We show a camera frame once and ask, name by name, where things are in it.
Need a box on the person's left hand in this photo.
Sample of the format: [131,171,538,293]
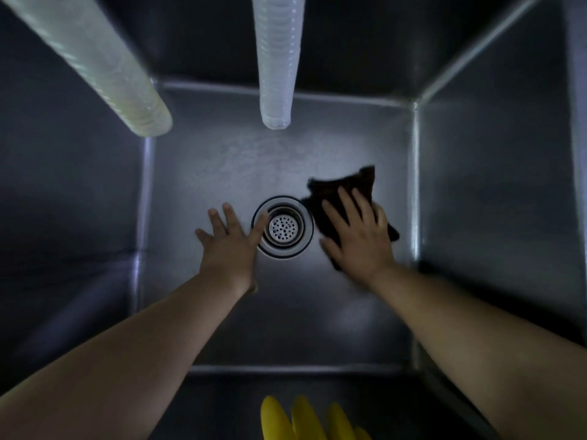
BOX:
[194,202,270,297]

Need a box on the person's right hand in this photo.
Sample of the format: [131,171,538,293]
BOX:
[319,186,397,288]

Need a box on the dark cleaning cloth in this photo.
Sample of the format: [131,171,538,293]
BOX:
[300,165,401,271]

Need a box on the stainless steel sink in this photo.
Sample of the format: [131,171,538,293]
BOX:
[0,0,587,440]

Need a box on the person's right forearm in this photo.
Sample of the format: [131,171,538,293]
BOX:
[369,263,587,440]

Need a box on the person's left forearm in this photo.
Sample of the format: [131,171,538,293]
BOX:
[0,269,251,440]

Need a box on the round metal drain strainer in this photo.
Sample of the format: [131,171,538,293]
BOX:
[251,196,316,260]

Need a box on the yellow rubber glove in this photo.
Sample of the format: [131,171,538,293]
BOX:
[260,395,373,440]

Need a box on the cream faucet hose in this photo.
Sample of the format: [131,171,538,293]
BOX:
[0,0,174,138]
[251,0,307,131]

